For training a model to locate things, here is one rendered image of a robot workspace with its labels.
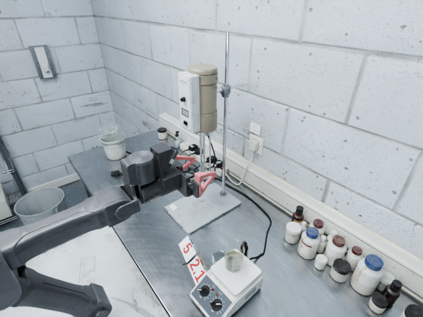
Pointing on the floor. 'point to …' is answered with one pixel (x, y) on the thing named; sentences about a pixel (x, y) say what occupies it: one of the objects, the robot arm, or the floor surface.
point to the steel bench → (255, 217)
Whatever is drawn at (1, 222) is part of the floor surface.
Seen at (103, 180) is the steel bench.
